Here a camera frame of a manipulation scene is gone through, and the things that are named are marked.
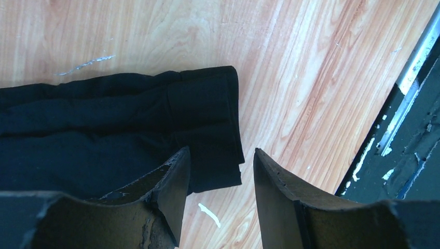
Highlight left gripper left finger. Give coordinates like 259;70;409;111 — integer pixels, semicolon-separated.
31;147;190;248

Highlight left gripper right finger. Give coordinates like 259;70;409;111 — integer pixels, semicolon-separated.
253;148;409;248

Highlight black underwear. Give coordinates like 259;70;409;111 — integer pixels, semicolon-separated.
1;66;244;199

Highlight aluminium frame rail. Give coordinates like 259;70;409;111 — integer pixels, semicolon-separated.
376;6;439;157

